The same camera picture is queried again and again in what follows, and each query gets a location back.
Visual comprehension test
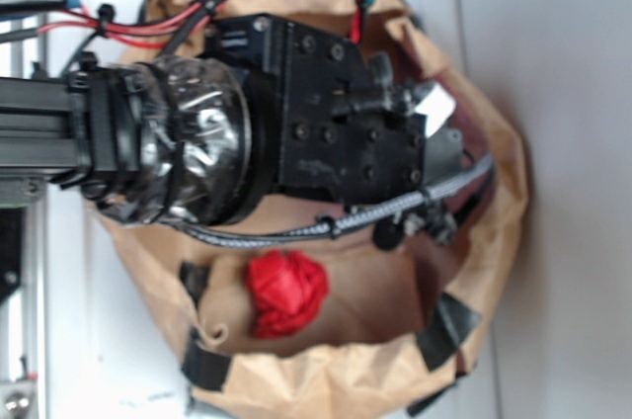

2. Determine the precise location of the crumpled red cloth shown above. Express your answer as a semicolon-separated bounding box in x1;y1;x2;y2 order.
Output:
246;251;329;339

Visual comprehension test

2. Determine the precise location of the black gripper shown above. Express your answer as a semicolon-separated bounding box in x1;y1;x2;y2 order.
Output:
206;14;463;205

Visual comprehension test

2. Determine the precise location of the brown paper bag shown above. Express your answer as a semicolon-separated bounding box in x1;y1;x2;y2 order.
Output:
105;0;528;418

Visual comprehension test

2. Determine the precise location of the small black camera module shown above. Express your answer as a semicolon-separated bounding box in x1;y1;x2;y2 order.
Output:
372;202;458;251

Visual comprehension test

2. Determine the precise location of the grey braided cable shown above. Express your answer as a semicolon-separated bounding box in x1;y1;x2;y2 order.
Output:
185;151;495;248

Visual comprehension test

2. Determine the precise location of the black metal bracket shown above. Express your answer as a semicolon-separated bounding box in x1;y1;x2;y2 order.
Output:
0;209;25;302

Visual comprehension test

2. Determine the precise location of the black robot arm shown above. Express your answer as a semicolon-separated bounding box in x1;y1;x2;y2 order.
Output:
1;14;463;226

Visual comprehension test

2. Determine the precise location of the aluminium frame rail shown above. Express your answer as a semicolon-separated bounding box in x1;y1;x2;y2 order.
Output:
0;0;50;419

